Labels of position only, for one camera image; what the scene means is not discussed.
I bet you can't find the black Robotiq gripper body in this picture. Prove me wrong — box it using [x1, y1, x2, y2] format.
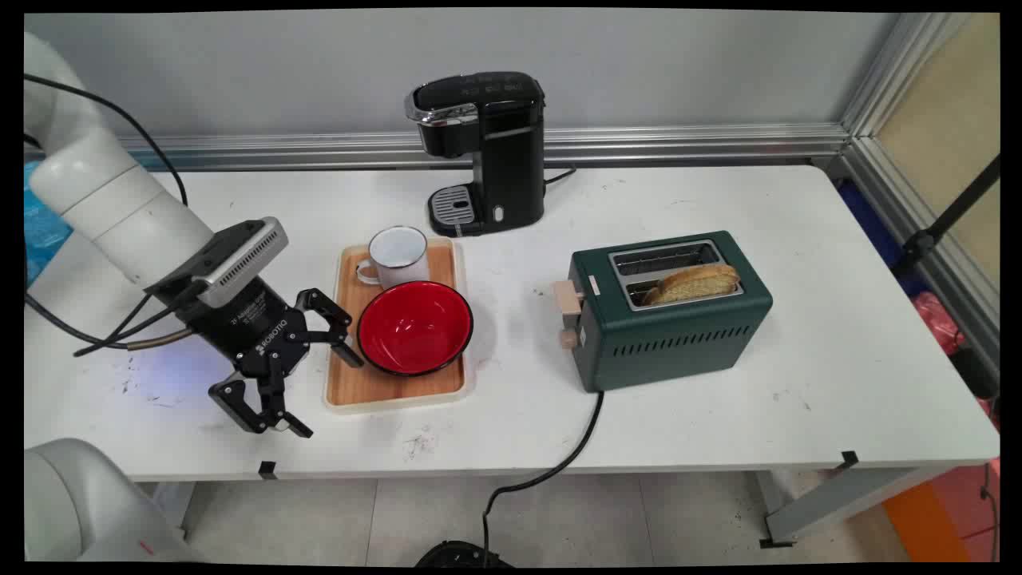
[174, 276, 311, 379]

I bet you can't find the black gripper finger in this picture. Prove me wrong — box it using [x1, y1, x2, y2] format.
[294, 288, 365, 369]
[208, 369, 314, 439]

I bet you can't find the grey robot base cover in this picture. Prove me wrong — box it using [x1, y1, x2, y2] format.
[24, 438, 200, 563]

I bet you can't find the wooden tray with white rim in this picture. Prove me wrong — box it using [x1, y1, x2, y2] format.
[323, 236, 475, 414]

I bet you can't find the red bowl with black rim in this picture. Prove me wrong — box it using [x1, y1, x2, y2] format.
[356, 280, 474, 377]

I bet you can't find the white enamel mug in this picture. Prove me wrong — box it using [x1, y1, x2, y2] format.
[355, 226, 431, 290]

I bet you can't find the black coffee machine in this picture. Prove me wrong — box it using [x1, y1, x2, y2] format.
[404, 72, 547, 238]

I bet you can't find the blue plastic sheet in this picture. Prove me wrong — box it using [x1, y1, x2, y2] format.
[24, 158, 74, 284]

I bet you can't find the black round object on floor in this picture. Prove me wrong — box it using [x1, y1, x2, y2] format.
[414, 541, 513, 568]

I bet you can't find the green two-slot toaster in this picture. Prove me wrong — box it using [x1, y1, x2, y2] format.
[553, 231, 774, 394]

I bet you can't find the toasted bread slice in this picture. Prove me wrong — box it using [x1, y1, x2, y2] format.
[644, 264, 741, 306]

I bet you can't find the red plastic bag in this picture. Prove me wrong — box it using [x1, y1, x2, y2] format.
[913, 291, 967, 356]

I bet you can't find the black tripod stand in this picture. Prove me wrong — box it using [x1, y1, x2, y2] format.
[893, 157, 1000, 276]

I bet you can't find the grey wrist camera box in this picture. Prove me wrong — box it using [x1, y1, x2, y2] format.
[144, 216, 289, 309]

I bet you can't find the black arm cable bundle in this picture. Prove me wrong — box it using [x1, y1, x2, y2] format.
[24, 73, 210, 357]

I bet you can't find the black toaster power cable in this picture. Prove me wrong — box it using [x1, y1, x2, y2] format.
[481, 389, 605, 560]

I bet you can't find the white table leg frame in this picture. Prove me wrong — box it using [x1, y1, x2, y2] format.
[751, 466, 951, 549]

